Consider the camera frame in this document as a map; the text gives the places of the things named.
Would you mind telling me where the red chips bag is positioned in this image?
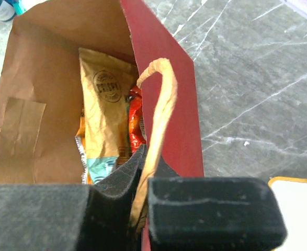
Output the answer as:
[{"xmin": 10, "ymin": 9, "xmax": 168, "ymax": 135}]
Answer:
[{"xmin": 128, "ymin": 86, "xmax": 146, "ymax": 154}]

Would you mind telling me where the orange Kettle chips bag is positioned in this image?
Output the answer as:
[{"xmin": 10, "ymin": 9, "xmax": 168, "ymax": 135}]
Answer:
[{"xmin": 75, "ymin": 116, "xmax": 94, "ymax": 185}]

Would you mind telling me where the tan paper chips bag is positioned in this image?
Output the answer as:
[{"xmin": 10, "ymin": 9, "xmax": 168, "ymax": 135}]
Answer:
[{"xmin": 79, "ymin": 48, "xmax": 138, "ymax": 184}]

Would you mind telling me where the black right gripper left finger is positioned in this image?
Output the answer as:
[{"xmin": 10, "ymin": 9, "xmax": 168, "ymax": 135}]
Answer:
[{"xmin": 0, "ymin": 145, "xmax": 147, "ymax": 250}]

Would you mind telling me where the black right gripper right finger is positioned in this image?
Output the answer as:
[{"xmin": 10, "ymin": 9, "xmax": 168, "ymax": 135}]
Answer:
[{"xmin": 146, "ymin": 160, "xmax": 287, "ymax": 250}]

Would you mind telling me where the red brown paper bag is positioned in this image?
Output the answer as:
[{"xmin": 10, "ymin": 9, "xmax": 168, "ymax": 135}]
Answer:
[{"xmin": 0, "ymin": 0, "xmax": 205, "ymax": 251}]

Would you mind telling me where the blue white round tin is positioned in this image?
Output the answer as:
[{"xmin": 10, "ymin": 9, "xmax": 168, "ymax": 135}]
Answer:
[{"xmin": 0, "ymin": 0, "xmax": 16, "ymax": 22}]

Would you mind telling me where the teal snack packet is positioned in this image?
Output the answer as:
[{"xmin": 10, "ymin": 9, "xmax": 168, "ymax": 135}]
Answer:
[{"xmin": 6, "ymin": 0, "xmax": 26, "ymax": 15}]

